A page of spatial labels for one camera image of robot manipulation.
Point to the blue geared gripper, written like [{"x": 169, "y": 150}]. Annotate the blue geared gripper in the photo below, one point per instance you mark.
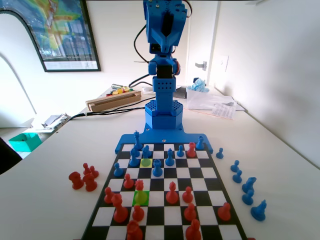
[{"x": 165, "y": 42}]

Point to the blue plastic chess queen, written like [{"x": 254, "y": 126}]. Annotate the blue plastic chess queen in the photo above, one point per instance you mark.
[{"x": 146, "y": 160}]

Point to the red queen chess piece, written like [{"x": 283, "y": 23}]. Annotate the red queen chess piece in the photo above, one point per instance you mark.
[{"x": 139, "y": 186}]

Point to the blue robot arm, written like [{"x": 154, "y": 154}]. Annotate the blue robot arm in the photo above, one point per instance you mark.
[{"x": 163, "y": 110}]

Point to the blue rook chess piece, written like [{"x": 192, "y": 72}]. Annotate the blue rook chess piece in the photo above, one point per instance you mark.
[
  {"x": 157, "y": 171},
  {"x": 199, "y": 145}
]

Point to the blue bishop chess piece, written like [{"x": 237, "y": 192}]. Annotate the blue bishop chess piece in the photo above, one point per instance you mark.
[
  {"x": 134, "y": 162},
  {"x": 169, "y": 160}
]

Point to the red pawn chess piece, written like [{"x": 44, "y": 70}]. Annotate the red pawn chess piece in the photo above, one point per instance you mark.
[
  {"x": 190, "y": 213},
  {"x": 138, "y": 215},
  {"x": 128, "y": 183},
  {"x": 108, "y": 196},
  {"x": 94, "y": 173},
  {"x": 86, "y": 169},
  {"x": 224, "y": 213},
  {"x": 187, "y": 197}
]

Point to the black zip tie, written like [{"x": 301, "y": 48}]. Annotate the black zip tie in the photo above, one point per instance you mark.
[{"x": 141, "y": 61}]

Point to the blue fluffy cloth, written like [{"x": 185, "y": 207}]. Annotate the blue fluffy cloth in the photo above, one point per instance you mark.
[{"x": 198, "y": 86}]

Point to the dark grey box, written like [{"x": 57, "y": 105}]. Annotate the dark grey box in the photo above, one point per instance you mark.
[{"x": 181, "y": 93}]

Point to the green toy block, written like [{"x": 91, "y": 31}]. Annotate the green toy block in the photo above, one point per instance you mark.
[{"x": 127, "y": 88}]

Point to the silver metallic tube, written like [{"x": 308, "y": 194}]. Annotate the silver metallic tube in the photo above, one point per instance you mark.
[{"x": 117, "y": 86}]

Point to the yellow toy block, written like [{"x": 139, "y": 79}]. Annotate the yellow toy block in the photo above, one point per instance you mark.
[{"x": 118, "y": 91}]

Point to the red toy block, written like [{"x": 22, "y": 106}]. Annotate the red toy block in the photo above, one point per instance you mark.
[{"x": 109, "y": 94}]

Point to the brown cardboard box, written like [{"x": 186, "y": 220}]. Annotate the brown cardboard box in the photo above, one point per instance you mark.
[{"x": 112, "y": 103}]

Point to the black framed poster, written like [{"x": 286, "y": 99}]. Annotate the black framed poster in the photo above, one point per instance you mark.
[{"x": 65, "y": 30}]

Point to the printed paper sheet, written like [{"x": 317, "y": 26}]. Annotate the printed paper sheet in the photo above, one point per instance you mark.
[{"x": 223, "y": 111}]

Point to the blue base mounting plate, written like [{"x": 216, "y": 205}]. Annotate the blue base mounting plate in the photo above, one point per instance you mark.
[{"x": 155, "y": 138}]

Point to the blue rook lying down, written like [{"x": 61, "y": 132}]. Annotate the blue rook lying down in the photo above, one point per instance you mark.
[{"x": 137, "y": 137}]

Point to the crumpled paper pile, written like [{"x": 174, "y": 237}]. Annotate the crumpled paper pile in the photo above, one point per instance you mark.
[{"x": 52, "y": 121}]

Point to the black and white chessboard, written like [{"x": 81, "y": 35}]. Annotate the black and white chessboard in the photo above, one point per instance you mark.
[{"x": 185, "y": 175}]

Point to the teal plastic bin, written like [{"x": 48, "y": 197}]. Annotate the teal plastic bin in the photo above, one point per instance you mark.
[{"x": 25, "y": 145}]

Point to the small red object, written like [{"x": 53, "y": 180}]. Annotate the small red object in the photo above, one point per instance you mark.
[{"x": 250, "y": 238}]

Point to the blue gripper camera mount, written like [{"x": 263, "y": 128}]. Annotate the blue gripper camera mount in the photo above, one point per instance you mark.
[{"x": 156, "y": 48}]

